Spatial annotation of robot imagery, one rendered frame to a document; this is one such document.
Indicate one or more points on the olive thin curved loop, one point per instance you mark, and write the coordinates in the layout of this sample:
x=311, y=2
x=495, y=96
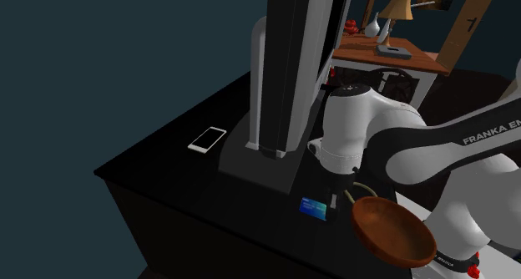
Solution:
x=365, y=186

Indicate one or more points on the wooden side table with lamp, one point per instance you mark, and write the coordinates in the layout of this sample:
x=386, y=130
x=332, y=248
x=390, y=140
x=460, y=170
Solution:
x=360, y=52

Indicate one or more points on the television with grey base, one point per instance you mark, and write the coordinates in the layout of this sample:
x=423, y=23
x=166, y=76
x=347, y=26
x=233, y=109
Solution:
x=285, y=66

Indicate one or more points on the white smartphone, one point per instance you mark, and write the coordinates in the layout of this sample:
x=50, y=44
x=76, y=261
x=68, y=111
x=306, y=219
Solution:
x=207, y=139

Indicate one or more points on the brown wooden bowl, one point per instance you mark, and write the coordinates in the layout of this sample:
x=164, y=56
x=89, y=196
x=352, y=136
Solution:
x=390, y=233

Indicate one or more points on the black cabinet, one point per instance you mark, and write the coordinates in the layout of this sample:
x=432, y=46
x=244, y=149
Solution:
x=183, y=205

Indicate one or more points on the blue card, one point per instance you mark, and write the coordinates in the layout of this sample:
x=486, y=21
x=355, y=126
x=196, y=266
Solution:
x=312, y=208

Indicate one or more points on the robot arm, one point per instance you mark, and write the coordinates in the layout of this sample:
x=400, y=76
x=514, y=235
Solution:
x=366, y=119

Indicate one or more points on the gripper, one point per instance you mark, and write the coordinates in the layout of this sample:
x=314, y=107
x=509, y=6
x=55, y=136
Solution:
x=338, y=184

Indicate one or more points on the wooden door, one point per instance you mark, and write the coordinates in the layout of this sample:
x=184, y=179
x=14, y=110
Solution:
x=468, y=25

